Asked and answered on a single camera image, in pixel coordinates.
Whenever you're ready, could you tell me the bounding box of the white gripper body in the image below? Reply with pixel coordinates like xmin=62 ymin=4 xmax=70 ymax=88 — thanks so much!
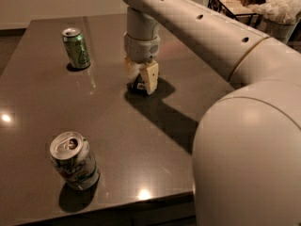
xmin=124 ymin=33 xmax=160 ymax=64

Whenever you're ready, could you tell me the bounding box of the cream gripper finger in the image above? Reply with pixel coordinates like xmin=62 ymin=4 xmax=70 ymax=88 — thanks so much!
xmin=140 ymin=60 xmax=159 ymax=95
xmin=124 ymin=56 xmax=140 ymax=83

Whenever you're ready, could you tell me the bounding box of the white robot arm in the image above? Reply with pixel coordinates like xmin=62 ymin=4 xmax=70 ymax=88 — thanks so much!
xmin=123 ymin=0 xmax=301 ymax=226

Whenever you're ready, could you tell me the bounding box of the green 7up can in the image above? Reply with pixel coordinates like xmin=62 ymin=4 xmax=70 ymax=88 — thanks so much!
xmin=62 ymin=27 xmax=90 ymax=70

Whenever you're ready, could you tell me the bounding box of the white green soda can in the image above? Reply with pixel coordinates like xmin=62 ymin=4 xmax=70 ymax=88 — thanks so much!
xmin=49 ymin=132 xmax=100 ymax=190

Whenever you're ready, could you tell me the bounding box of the clear glass jar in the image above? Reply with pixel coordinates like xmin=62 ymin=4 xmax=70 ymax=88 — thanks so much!
xmin=257 ymin=18 xmax=296 ymax=43

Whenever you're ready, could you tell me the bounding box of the white crumpled plastic bag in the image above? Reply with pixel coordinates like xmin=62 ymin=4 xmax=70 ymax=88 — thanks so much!
xmin=247 ymin=0 xmax=301 ymax=24

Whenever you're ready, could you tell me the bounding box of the black wire napkin basket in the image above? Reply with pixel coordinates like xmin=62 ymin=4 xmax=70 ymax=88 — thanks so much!
xmin=208 ymin=0 xmax=259 ymax=27

